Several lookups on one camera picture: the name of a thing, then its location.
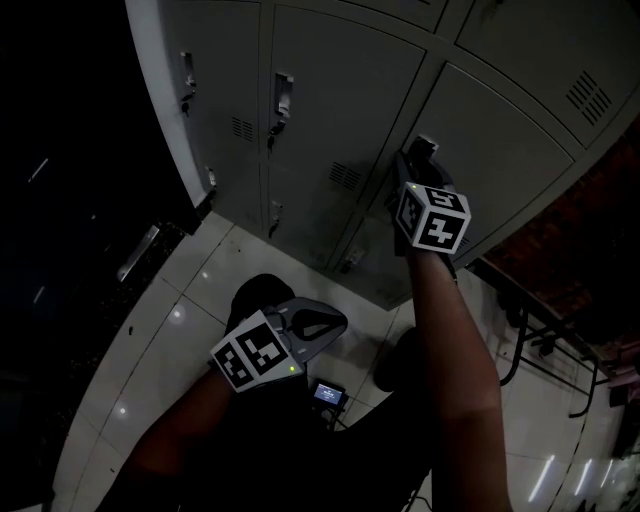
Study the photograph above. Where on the person's dark clothing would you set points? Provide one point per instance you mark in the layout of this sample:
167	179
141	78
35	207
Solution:
300	465

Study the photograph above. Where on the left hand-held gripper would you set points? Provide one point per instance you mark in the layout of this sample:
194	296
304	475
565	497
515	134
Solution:
255	352

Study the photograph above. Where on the person's left forearm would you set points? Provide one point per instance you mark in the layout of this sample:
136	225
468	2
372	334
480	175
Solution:
185	425

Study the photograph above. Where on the small grey locker door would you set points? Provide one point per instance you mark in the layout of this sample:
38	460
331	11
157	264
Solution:
310	220
240	195
372	275

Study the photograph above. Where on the person's right forearm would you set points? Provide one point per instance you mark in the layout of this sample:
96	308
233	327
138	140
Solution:
450	360

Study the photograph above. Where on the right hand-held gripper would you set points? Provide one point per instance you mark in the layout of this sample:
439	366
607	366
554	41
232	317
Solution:
434	222

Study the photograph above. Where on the small device with lit screen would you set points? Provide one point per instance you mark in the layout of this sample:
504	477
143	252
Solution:
328	394

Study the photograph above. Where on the black metal furniture frame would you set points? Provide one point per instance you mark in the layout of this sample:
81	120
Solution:
520	335
590	385

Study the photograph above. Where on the person's left shoe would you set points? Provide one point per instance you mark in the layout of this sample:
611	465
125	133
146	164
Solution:
260	295

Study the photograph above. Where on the grey metal locker door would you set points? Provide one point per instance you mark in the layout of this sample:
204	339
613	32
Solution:
505	150

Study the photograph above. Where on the grey vented locker door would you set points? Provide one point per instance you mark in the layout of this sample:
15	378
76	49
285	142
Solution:
540	55

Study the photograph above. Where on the grey metal locker cabinet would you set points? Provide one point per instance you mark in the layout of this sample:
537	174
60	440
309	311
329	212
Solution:
345	40

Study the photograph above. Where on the grey locker door with keys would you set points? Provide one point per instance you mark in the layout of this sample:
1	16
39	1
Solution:
225	65
345	100

